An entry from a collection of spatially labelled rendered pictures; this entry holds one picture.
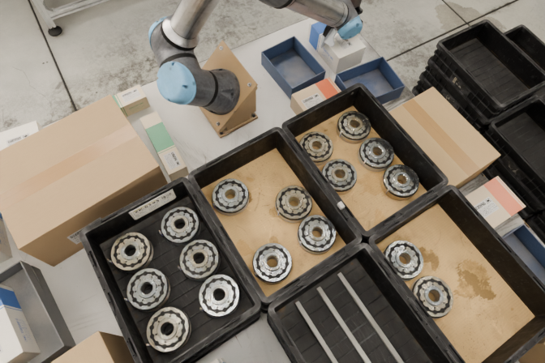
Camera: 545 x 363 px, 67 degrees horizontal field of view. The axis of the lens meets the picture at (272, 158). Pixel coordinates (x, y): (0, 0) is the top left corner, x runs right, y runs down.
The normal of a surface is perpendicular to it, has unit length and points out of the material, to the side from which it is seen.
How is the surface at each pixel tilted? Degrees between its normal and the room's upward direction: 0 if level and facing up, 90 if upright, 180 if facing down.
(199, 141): 0
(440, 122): 0
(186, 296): 0
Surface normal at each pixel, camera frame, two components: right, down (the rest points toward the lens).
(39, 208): 0.03, -0.46
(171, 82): -0.51, 0.12
